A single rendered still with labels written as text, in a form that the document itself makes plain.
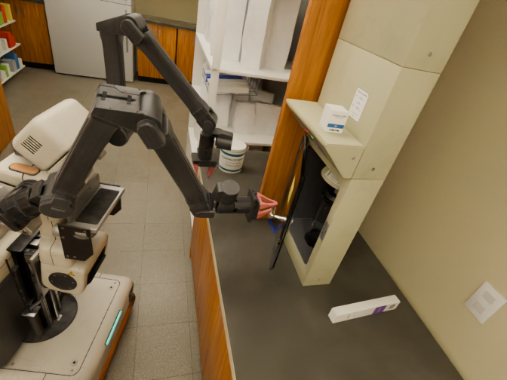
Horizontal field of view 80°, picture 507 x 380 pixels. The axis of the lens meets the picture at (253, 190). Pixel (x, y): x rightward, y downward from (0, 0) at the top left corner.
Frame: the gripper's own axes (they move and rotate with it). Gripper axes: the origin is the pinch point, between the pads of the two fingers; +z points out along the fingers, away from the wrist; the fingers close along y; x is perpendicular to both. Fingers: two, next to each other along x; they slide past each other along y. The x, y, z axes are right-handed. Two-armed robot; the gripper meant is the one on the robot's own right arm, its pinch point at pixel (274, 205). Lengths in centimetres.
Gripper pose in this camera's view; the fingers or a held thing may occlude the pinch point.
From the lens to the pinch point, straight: 102.9
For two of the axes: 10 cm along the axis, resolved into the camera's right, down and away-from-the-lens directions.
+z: 9.5, 0.3, 3.0
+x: -2.2, -5.9, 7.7
